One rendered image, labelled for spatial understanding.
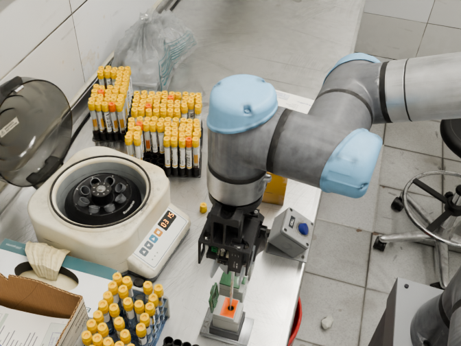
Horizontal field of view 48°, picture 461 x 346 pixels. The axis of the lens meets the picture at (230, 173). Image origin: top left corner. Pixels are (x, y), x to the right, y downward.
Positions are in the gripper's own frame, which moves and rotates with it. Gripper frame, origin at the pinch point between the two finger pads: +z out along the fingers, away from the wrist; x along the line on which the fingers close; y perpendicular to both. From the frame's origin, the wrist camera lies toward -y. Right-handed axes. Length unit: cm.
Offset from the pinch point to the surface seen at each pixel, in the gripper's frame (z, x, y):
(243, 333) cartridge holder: 19.1, 3.1, 0.8
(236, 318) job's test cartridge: 13.5, 1.5, 1.4
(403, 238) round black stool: 99, 49, -102
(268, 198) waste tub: 18.9, -0.1, -33.0
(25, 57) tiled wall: -5, -57, -35
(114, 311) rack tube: 9.1, -17.6, 8.5
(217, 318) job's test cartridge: 14.1, -1.7, 2.0
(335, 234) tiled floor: 108, 22, -103
